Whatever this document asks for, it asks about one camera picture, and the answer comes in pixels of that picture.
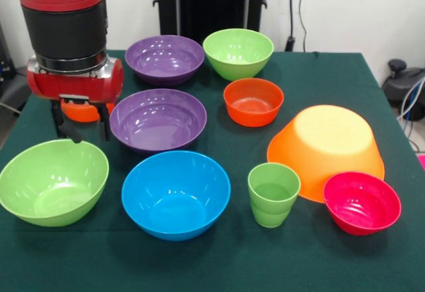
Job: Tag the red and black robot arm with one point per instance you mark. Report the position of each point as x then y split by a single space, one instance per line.
63 30

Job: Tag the purple bowl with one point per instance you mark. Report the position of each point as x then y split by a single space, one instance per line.
157 122
164 59

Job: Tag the grey office chair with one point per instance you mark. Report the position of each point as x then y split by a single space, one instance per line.
15 88

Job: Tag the small green bowl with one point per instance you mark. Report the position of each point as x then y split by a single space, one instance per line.
237 56

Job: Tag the blue bowl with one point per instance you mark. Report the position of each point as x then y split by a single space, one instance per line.
176 199

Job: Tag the pink cup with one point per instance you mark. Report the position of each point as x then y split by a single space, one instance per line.
422 162

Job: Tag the green cup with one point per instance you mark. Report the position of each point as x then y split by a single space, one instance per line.
272 205

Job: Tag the dark green tablecloth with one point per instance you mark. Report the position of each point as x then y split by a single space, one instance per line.
299 255

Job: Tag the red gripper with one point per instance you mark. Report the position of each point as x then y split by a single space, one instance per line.
76 86

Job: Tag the orange-red bowl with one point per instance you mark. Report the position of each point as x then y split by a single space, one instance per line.
254 113
83 114

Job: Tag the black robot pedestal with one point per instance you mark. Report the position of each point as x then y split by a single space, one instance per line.
212 0

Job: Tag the large orange bowl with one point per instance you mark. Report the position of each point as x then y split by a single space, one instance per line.
332 149

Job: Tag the pink bowl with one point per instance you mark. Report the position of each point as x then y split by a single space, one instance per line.
362 205

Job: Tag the large green bowl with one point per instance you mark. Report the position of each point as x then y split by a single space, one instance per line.
50 186

